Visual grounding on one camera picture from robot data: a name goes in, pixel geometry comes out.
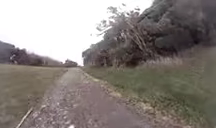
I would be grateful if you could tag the dry brownish grass field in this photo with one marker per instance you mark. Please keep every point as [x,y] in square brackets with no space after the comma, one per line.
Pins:
[16,86]

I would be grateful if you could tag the row of dense trees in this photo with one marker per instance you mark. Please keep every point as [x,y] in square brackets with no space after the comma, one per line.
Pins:
[156,30]

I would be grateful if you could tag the grey gravel dirt path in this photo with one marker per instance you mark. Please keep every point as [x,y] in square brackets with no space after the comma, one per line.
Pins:
[82,106]

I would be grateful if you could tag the pale stick on ground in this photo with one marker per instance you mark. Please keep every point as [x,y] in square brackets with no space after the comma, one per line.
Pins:
[24,117]

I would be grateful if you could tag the green grass verge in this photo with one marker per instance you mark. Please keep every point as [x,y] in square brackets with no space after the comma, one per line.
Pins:
[156,86]

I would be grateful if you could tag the distant dark tree line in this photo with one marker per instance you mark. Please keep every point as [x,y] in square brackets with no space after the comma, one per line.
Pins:
[19,56]

